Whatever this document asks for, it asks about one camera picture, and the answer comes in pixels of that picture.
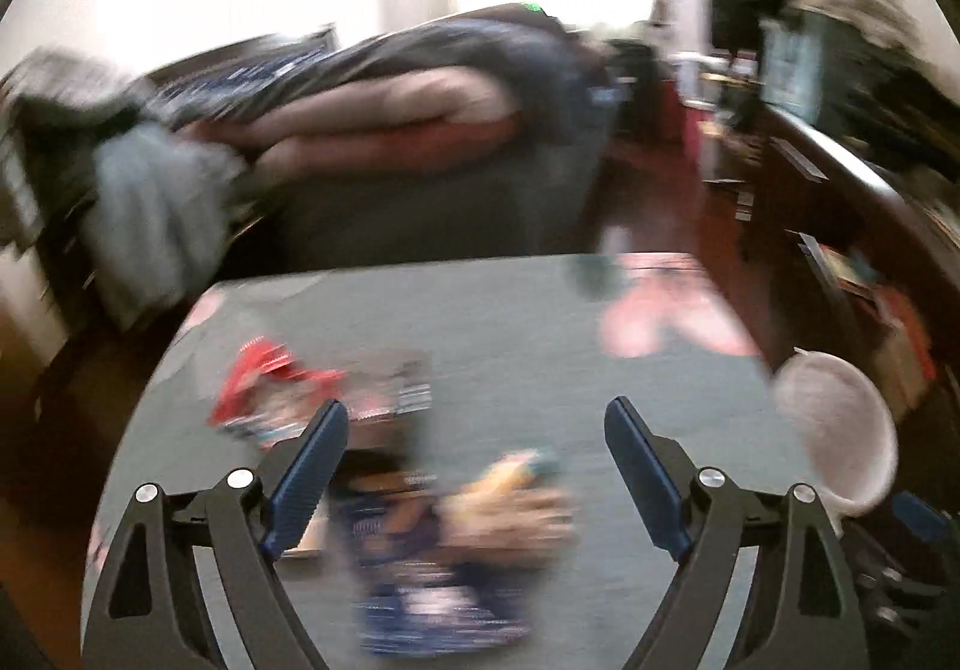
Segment sofa with piled blankets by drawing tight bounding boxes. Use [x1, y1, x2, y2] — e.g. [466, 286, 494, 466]
[135, 2, 623, 281]

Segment yellow-brown wrapper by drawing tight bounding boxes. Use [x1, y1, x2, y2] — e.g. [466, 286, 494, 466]
[442, 448, 578, 551]

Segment red foil wrapper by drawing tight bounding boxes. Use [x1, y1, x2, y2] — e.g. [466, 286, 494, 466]
[208, 336, 346, 427]

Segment light blue garment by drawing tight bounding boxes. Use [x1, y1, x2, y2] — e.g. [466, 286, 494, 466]
[82, 122, 248, 333]

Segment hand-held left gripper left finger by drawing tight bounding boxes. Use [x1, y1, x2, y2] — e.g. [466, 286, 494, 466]
[81, 398, 350, 670]

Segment dark wooden dresser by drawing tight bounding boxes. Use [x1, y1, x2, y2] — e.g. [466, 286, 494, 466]
[697, 100, 960, 543]

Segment blue plastic wrapper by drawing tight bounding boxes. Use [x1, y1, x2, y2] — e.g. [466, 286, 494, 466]
[330, 452, 535, 656]

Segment folded pink quilt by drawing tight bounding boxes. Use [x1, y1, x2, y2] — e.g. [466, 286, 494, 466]
[180, 70, 526, 185]

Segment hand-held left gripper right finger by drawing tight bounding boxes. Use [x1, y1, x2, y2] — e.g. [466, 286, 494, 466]
[604, 396, 856, 670]

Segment teal white wrapper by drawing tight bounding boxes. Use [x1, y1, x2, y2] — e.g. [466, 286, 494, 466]
[229, 415, 305, 452]

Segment floral grey tablecloth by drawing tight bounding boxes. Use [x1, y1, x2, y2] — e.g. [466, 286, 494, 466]
[82, 251, 848, 670]

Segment blue duvet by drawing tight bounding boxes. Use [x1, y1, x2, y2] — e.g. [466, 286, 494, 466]
[142, 10, 601, 142]

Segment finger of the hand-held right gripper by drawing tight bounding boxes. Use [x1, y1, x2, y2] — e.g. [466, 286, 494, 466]
[841, 490, 960, 645]

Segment black suitcase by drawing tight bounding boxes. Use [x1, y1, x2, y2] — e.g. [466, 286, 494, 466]
[592, 40, 676, 146]

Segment dark printed packet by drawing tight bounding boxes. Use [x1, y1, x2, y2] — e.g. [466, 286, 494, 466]
[351, 351, 436, 417]

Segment grey fleece blanket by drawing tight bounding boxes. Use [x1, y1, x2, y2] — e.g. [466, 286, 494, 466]
[0, 43, 151, 251]

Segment dark folded clothes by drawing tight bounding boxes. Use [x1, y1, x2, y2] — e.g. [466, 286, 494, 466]
[825, 17, 960, 191]

